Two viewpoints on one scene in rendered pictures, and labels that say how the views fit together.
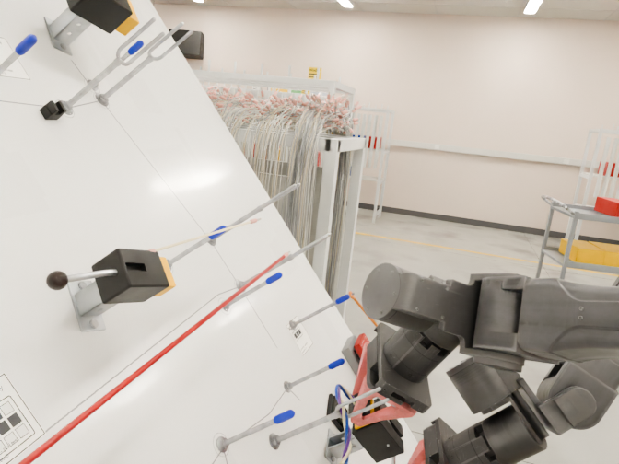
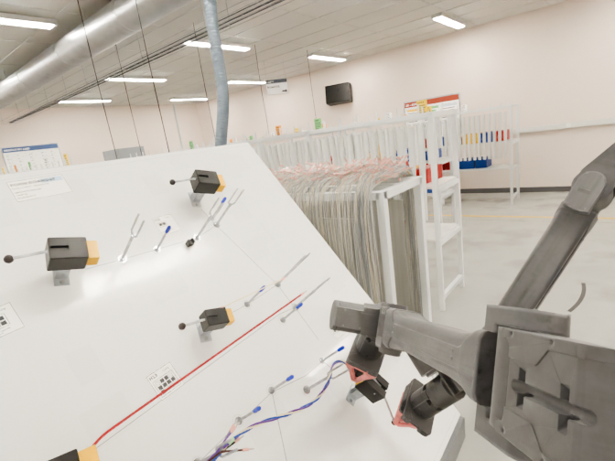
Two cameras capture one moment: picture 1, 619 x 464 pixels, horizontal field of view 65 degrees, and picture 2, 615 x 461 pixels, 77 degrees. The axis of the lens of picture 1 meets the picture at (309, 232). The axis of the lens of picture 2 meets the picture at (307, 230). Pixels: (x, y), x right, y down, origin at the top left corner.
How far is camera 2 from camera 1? 0.41 m
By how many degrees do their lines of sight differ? 23
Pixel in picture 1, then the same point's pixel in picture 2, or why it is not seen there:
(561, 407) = not seen: hidden behind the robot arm
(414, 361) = (366, 348)
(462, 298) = (373, 316)
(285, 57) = (415, 82)
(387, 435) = (372, 388)
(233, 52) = (373, 91)
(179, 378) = (249, 359)
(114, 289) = (205, 326)
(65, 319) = (194, 337)
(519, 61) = not seen: outside the picture
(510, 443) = (436, 394)
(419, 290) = (344, 315)
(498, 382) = not seen: hidden behind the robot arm
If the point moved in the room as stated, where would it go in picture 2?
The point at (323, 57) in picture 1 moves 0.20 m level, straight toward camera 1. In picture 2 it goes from (447, 74) to (447, 73)
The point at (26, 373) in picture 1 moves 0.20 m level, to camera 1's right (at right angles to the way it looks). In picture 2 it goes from (178, 360) to (272, 373)
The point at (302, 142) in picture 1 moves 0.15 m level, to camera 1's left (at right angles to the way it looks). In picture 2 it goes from (360, 198) to (320, 200)
